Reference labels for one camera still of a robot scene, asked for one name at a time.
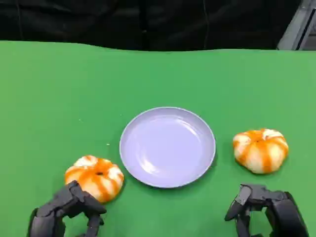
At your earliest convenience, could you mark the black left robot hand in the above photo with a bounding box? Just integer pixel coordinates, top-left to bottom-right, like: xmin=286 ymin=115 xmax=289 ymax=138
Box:
xmin=28 ymin=180 xmax=107 ymax=237

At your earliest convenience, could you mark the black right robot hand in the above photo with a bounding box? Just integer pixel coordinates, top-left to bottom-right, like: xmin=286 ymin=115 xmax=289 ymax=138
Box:
xmin=224 ymin=183 xmax=310 ymax=237

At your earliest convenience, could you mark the orange white toy bread roll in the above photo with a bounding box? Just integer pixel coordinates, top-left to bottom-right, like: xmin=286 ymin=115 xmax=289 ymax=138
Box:
xmin=64 ymin=155 xmax=124 ymax=203
xmin=233 ymin=128 xmax=289 ymax=175

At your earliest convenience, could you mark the lilac plate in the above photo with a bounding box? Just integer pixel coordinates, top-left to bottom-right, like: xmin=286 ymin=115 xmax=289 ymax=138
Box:
xmin=119 ymin=106 xmax=217 ymax=189

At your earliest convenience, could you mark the green table cloth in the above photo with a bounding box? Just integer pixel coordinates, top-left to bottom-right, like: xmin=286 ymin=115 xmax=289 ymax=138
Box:
xmin=0 ymin=40 xmax=316 ymax=237

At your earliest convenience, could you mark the black backdrop curtain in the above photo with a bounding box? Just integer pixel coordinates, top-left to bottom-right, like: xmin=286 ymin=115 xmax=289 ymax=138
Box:
xmin=0 ymin=0 xmax=303 ymax=52

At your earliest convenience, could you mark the grey metal frame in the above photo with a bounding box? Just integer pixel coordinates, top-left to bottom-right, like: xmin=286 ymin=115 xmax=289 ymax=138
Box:
xmin=276 ymin=0 xmax=316 ymax=51

